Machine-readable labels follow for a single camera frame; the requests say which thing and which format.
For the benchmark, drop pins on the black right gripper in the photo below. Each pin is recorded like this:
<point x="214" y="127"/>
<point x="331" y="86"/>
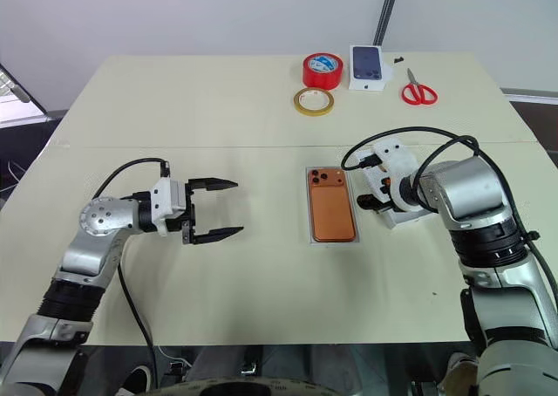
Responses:
<point x="384" y="186"/>

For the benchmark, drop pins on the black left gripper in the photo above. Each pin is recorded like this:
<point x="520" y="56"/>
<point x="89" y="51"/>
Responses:
<point x="190" y="217"/>

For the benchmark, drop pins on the orange smartphone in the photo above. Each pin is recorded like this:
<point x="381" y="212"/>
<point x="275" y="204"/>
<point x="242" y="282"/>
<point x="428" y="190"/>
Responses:
<point x="331" y="208"/>

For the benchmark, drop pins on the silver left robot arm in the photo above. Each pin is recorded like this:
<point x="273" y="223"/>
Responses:
<point x="100" y="221"/>

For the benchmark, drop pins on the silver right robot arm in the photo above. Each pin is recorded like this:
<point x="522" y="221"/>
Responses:
<point x="475" y="195"/>

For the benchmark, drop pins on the white phone box base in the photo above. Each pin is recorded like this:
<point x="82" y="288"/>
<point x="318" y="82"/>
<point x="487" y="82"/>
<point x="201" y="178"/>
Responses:
<point x="357" y="236"/>

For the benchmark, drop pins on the boxed smartphone package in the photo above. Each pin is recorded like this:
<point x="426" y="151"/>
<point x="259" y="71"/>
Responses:
<point x="366" y="62"/>

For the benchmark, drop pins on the yellow tape roll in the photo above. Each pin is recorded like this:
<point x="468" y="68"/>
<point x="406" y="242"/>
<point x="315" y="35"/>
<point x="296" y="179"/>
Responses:
<point x="298" y="104"/>

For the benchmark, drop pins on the red tape roll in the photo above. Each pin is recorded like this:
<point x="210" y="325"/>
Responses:
<point x="322" y="77"/>

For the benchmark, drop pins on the grey ledge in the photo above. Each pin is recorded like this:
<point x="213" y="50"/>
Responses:
<point x="529" y="94"/>

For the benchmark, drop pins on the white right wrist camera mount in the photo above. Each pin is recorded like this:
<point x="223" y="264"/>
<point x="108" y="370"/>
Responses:
<point x="394" y="156"/>

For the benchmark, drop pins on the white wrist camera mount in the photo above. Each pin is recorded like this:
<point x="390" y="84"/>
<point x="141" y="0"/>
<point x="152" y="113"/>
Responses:
<point x="394" y="156"/>
<point x="163" y="197"/>

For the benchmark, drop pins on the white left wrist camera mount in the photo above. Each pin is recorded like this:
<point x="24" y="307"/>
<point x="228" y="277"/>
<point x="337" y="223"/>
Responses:
<point x="163" y="197"/>

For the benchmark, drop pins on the grey metal profile post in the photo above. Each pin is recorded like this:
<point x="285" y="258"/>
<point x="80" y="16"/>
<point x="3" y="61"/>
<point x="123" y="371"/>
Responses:
<point x="387" y="8"/>

